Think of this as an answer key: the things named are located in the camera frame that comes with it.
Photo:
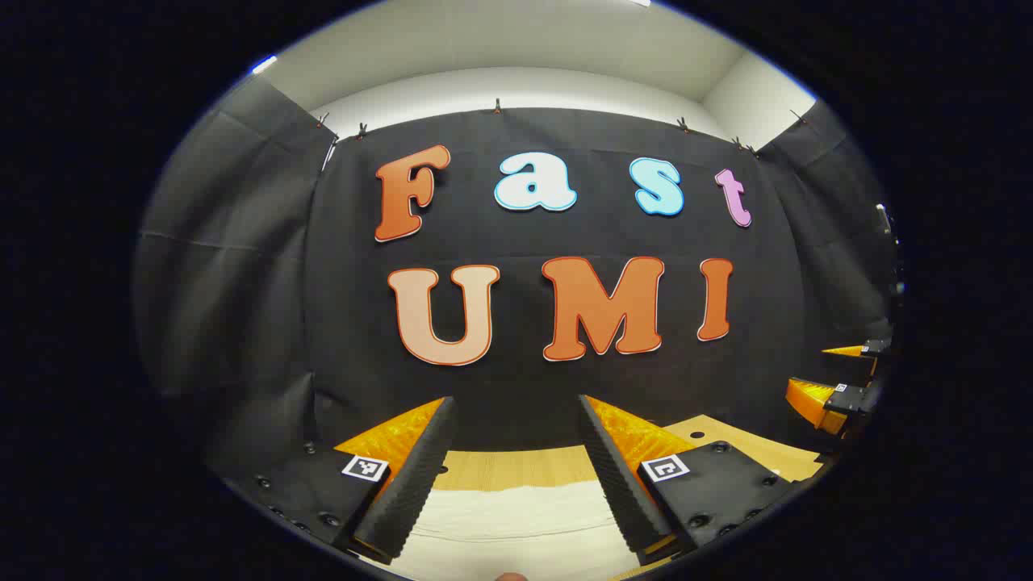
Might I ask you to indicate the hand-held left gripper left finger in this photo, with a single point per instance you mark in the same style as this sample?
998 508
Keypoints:
407 484

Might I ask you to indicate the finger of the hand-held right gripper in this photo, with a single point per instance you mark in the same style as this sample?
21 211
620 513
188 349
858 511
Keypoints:
851 399
876 348

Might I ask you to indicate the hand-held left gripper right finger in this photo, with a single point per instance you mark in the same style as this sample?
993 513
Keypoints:
617 484

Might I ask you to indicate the white jeans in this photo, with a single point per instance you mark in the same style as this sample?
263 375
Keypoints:
516 520

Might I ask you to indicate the black backdrop cloth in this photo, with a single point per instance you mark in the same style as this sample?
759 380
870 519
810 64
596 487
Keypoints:
516 234

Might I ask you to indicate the row of black cloth clips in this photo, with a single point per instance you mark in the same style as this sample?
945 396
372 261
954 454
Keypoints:
498 106

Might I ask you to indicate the ceiling light strip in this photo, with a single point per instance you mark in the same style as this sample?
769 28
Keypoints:
264 64

